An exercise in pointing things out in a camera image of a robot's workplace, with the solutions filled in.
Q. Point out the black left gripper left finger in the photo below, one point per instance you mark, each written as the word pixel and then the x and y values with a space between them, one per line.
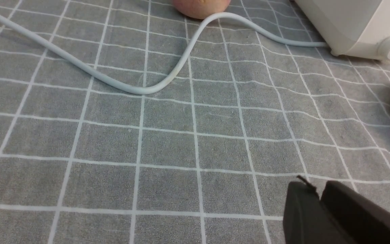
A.
pixel 305 219

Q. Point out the white two-slot toaster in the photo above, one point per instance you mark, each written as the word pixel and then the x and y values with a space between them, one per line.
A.
pixel 354 28

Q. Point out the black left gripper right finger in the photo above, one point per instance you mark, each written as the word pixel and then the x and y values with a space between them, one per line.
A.
pixel 361 219

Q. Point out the pink peach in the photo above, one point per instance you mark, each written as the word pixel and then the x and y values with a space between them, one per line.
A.
pixel 200 9

